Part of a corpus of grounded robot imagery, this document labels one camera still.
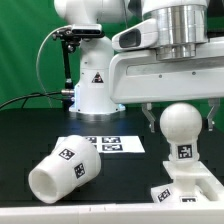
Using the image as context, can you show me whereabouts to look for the black camera on stand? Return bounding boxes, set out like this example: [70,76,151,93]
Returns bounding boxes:
[71,24,104,38]

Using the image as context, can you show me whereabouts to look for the white lamp bulb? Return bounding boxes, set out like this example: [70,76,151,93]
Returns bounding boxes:
[160,103,202,165]

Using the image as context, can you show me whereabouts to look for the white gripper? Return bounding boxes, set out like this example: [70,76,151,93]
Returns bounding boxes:
[109,41,224,133]

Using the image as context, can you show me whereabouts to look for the white lamp base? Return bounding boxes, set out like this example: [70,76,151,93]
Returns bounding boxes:
[151,161,207,203]

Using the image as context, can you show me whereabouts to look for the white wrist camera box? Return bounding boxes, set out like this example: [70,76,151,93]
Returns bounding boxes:
[112,18,158,52]

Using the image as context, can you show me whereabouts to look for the black camera stand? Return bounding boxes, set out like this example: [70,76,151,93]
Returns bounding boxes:
[52,28,81,111]

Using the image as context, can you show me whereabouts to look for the white table border frame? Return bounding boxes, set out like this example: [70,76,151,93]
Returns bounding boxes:
[0,161,224,224]

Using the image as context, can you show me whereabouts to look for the black cables on table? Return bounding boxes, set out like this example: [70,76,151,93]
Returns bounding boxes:
[0,91,64,111]

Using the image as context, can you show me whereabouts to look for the white marker sheet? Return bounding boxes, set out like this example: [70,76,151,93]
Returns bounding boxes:
[55,135,146,155]

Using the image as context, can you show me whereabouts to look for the white lamp shade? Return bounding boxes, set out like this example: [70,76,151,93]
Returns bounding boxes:
[28,135,101,204]

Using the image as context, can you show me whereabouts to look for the grey camera cable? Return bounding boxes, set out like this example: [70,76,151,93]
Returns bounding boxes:
[35,25,73,108]

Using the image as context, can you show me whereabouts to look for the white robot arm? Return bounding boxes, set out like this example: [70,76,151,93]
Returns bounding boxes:
[54,0,224,118]

